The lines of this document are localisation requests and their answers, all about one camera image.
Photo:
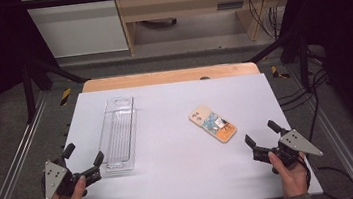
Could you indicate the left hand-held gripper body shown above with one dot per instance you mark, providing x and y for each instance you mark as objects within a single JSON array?
[{"x": 54, "y": 175}]

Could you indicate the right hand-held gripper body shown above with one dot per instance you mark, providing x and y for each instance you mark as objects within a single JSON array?
[{"x": 295, "y": 144}]

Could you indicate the clear plastic tray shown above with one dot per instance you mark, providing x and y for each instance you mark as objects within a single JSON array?
[{"x": 119, "y": 136}]

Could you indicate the patterned beige orange phone case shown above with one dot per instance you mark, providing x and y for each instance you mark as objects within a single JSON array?
[{"x": 213, "y": 123}]

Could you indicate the person's right hand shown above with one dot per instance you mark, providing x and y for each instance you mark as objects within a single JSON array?
[{"x": 291, "y": 178}]

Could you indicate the yellow black floor tape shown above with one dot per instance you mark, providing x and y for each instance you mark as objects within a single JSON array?
[
  {"x": 65, "y": 96},
  {"x": 275, "y": 72}
]

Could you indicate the black metal stand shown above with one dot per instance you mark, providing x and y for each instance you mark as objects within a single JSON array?
[
  {"x": 29, "y": 92},
  {"x": 303, "y": 61}
]

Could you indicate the white cabinet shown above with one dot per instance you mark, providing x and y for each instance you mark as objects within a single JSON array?
[{"x": 79, "y": 26}]

